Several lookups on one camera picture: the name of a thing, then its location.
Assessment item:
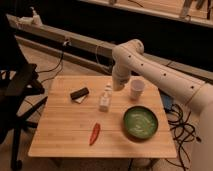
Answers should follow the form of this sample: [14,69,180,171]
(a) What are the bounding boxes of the blue box on floor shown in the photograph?
[160,92,173,111]

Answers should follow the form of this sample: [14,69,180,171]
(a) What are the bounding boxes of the long metal rail beam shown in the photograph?
[7,15,213,84]

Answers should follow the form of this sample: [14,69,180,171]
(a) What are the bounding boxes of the red chili pepper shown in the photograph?
[89,123,101,146]

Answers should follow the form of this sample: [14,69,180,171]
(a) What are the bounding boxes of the green bowl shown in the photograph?
[123,106,158,140]

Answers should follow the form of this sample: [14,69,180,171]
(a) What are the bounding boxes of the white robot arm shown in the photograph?
[112,39,213,171]

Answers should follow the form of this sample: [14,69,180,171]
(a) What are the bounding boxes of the black floor cables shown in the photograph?
[164,103,203,171]

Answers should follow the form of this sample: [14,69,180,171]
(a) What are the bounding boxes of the black office chair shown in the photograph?
[0,11,47,171]

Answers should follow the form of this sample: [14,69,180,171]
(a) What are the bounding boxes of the black rectangular block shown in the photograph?
[70,88,89,100]

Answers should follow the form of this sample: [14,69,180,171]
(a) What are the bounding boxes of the wooden table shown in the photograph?
[28,76,177,158]

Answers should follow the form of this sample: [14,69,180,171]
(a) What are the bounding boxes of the white object on rail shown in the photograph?
[18,6,43,27]

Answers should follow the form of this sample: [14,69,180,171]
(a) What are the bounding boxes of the white plastic cup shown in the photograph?
[130,79,145,100]

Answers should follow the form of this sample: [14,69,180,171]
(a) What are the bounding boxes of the white card under block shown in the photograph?
[74,95,88,104]

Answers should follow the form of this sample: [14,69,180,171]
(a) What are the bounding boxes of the clear small bottle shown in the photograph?
[99,83,112,112]

